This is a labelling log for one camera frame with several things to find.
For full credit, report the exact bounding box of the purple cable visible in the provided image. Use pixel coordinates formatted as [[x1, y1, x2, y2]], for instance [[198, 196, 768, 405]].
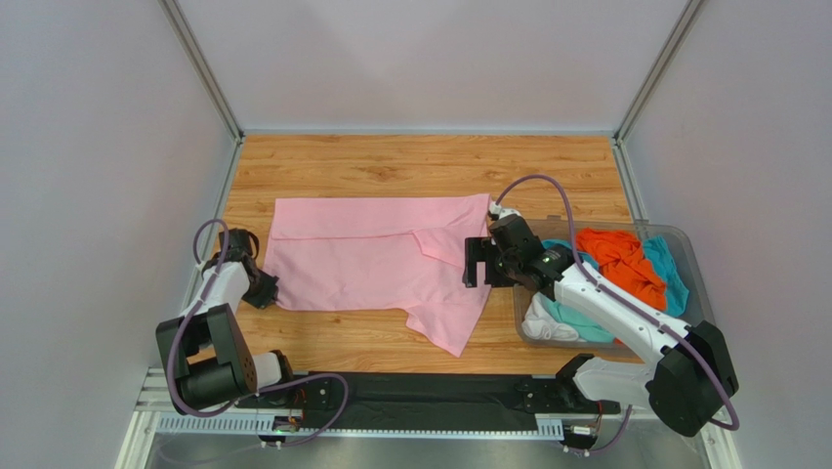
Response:
[[488, 174, 742, 455], [165, 218, 351, 448]]

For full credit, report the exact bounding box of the clear plastic bin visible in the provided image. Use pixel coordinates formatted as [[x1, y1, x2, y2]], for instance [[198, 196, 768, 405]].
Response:
[[513, 220, 715, 359]]

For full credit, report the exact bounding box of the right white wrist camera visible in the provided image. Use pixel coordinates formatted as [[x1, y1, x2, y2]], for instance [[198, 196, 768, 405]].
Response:
[[488, 202, 521, 221]]

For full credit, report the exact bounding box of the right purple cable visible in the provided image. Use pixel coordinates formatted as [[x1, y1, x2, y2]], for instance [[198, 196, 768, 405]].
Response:
[[488, 174, 742, 455]]

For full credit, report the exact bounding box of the aluminium frame rail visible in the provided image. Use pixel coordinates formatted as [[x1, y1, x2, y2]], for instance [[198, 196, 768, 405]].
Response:
[[116, 368, 740, 468]]

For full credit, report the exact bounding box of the mint green t shirt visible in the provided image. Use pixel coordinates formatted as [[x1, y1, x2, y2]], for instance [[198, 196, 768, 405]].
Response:
[[532, 293, 615, 344]]

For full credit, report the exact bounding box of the white t shirt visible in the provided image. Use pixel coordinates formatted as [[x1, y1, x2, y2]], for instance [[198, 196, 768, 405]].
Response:
[[520, 293, 584, 342]]

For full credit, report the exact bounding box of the pink t shirt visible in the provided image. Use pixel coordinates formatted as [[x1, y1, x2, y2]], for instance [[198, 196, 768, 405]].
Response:
[[263, 193, 491, 357]]

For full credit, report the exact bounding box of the orange t shirt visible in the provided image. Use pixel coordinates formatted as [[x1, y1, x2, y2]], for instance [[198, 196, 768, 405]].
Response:
[[576, 228, 667, 311]]

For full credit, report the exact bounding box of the teal t shirt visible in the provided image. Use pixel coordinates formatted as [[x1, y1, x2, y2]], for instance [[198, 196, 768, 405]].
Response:
[[578, 237, 689, 318]]

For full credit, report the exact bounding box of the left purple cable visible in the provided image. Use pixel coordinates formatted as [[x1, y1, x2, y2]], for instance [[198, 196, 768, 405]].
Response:
[[165, 218, 351, 448]]

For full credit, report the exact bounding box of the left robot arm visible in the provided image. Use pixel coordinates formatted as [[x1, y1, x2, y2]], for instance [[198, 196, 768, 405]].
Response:
[[155, 220, 283, 418]]

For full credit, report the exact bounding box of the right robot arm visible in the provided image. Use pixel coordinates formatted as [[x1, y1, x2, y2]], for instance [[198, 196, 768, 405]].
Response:
[[463, 214, 740, 437]]

